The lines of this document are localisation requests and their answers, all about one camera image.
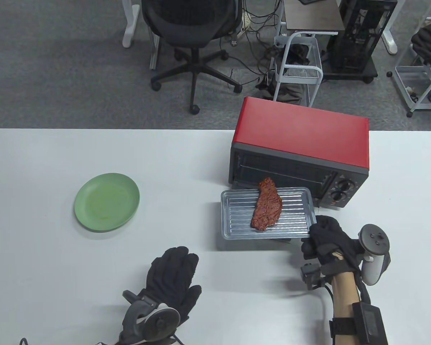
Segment person's left hand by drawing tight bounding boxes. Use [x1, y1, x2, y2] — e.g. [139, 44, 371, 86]
[119, 246, 202, 345]

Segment black open computer case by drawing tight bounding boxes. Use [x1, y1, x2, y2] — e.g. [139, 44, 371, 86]
[323, 0, 398, 84]

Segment white rolling cart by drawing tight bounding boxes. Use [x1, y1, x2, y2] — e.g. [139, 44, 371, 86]
[273, 32, 324, 107]

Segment person's right hand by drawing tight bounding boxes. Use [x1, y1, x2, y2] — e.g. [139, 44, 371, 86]
[301, 215, 365, 279]

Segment black mesh office chair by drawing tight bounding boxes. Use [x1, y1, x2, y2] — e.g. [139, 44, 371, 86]
[141, 0, 243, 115]

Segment black floor bag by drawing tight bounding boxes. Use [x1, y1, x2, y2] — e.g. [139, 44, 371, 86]
[256, 72, 306, 105]

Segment small black pouch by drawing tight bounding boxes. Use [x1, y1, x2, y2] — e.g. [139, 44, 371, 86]
[289, 43, 309, 65]

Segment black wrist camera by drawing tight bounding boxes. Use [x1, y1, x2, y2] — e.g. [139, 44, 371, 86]
[301, 263, 325, 290]

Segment grey handheld controller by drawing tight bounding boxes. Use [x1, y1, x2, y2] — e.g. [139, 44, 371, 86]
[357, 224, 391, 286]
[119, 289, 181, 345]

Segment green plate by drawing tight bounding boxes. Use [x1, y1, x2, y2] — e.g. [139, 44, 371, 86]
[74, 173, 140, 232]

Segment brown steak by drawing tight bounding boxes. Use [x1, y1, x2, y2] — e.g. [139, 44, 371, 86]
[251, 177, 283, 231]

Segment black floor cables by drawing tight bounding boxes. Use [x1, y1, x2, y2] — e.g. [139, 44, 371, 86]
[215, 7, 284, 87]

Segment red toaster oven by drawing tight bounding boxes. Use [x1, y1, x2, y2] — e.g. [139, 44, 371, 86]
[222, 96, 370, 243]

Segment metal baking tray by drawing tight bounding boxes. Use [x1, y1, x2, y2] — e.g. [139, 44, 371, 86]
[221, 187, 317, 240]

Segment black forearm tracker box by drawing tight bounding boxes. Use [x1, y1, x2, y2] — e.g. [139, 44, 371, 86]
[329, 303, 388, 345]

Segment white power strip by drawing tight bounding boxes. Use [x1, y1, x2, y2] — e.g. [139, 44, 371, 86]
[237, 13, 252, 36]

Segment small wooden side table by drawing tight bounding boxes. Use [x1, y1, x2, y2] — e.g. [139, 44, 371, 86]
[275, 0, 345, 47]

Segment white desk leg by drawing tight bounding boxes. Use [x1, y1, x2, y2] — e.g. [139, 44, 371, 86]
[122, 0, 141, 48]
[383, 0, 406, 55]

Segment white wire cart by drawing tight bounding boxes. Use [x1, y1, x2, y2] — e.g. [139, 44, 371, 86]
[387, 16, 431, 118]

